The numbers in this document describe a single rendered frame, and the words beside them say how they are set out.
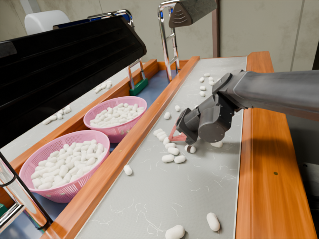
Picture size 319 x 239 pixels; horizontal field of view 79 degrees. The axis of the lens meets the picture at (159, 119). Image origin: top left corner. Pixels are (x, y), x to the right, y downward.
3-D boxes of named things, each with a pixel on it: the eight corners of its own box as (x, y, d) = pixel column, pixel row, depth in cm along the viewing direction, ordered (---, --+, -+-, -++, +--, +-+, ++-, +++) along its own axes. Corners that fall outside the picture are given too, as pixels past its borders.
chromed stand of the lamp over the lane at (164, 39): (209, 82, 115) (205, -7, 92) (202, 97, 99) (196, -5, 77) (178, 82, 122) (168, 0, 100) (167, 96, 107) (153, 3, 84)
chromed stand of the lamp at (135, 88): (148, 83, 131) (133, 7, 108) (135, 96, 115) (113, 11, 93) (124, 83, 138) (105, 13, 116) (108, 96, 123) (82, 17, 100)
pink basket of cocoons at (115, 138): (160, 114, 91) (156, 96, 86) (133, 152, 71) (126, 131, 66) (113, 112, 102) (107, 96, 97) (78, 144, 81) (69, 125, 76)
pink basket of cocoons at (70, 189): (123, 146, 75) (117, 125, 70) (107, 208, 52) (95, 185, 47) (58, 154, 77) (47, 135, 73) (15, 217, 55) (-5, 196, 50)
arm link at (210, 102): (231, 101, 50) (216, 87, 49) (232, 117, 45) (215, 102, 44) (211, 114, 54) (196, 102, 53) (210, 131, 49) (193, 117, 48)
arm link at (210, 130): (257, 92, 46) (229, 69, 44) (263, 123, 37) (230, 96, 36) (219, 120, 53) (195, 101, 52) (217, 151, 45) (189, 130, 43)
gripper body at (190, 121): (173, 129, 51) (193, 114, 47) (183, 110, 59) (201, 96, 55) (191, 145, 52) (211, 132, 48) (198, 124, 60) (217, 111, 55)
